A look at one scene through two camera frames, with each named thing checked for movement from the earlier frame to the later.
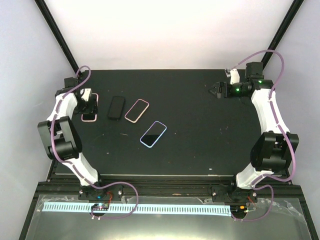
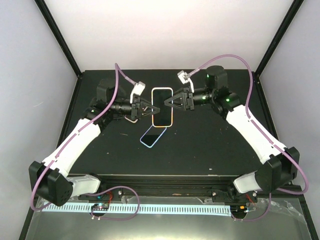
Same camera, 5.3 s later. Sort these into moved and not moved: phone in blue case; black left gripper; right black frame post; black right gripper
Moved: black left gripper; black right gripper
Not moved: right black frame post; phone in blue case
